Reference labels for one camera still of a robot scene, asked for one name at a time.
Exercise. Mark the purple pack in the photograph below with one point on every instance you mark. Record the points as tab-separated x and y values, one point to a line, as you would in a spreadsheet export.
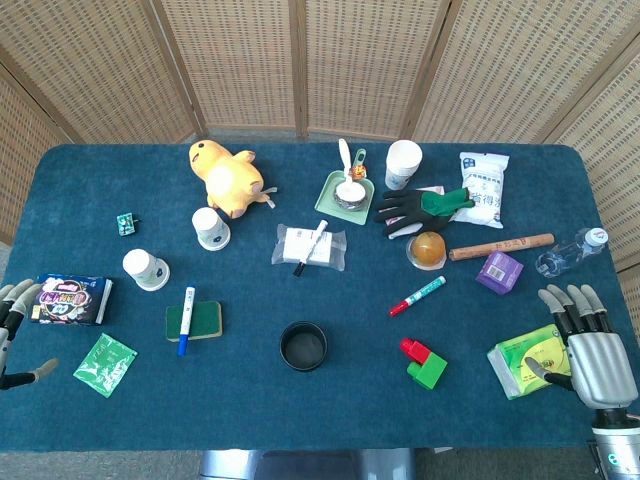
500	272

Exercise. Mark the red cap marker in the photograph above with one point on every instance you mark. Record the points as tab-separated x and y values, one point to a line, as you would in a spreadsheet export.
419	295

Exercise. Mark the plastic wrapped white pack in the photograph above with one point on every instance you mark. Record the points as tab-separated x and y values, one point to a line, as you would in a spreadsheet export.
290	247

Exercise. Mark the red toy block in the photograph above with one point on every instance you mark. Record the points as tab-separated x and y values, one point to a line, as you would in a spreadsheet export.
415	350

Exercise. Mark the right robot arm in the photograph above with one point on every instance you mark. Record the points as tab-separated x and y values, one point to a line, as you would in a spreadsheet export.
614	442

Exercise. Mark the green sachet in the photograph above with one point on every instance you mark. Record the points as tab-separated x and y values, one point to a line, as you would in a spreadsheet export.
105	366

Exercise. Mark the orange jelly cup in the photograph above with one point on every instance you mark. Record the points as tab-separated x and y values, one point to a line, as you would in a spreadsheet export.
427	249

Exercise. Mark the brown wooden stick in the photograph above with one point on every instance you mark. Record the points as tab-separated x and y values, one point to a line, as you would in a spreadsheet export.
500	246

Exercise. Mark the light green dustpan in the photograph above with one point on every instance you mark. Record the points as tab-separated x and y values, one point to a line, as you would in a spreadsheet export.
327	197

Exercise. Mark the green tissue pack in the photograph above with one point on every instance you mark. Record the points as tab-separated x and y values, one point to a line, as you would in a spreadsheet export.
515	365

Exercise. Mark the dark sanitary pad pack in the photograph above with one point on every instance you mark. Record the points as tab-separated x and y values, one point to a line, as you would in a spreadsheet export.
70	300

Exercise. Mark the grey robot torso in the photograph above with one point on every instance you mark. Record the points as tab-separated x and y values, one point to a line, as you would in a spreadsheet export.
307	465

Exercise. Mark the floral paper cup stack short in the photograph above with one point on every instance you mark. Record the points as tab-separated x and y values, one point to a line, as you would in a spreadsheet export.
146	270
211	228

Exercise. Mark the green yellow sponge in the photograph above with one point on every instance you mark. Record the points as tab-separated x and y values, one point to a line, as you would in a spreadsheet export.
207	320

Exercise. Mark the clear water bottle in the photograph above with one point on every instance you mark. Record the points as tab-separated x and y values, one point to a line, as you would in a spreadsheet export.
565	255

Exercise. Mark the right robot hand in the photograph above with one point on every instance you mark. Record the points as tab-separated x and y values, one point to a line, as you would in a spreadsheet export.
600	365

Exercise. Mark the blue cap marker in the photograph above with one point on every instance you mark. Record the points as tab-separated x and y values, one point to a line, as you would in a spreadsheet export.
186	320

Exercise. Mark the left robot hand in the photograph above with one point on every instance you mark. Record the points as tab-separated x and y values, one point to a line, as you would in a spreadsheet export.
15	300

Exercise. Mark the green toy block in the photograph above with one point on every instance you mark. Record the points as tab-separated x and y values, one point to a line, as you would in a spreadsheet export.
430	372

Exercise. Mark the black cap marker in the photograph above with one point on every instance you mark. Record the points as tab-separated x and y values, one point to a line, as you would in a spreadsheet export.
312	245

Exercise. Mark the black green work glove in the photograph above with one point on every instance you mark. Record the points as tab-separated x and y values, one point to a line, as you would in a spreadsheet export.
407	207

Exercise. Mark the yellow plush toy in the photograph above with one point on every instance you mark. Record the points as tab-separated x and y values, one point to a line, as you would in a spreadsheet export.
227	177

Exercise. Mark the blue table cloth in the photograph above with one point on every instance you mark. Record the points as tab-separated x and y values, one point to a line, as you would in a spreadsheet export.
350	410

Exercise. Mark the floral paper cup stack tall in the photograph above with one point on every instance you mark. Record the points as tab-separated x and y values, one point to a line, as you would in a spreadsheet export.
402	162

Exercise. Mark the woven folding screen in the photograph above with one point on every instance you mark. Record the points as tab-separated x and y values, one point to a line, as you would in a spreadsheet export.
250	60

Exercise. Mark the black mesh pen cup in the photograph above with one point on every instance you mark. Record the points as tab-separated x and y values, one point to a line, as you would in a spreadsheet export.
303	346

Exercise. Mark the small orange toy figure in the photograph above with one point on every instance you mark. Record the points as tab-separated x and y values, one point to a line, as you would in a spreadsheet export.
358	173

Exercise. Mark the white salt bag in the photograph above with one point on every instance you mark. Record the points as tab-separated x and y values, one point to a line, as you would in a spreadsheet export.
485	190

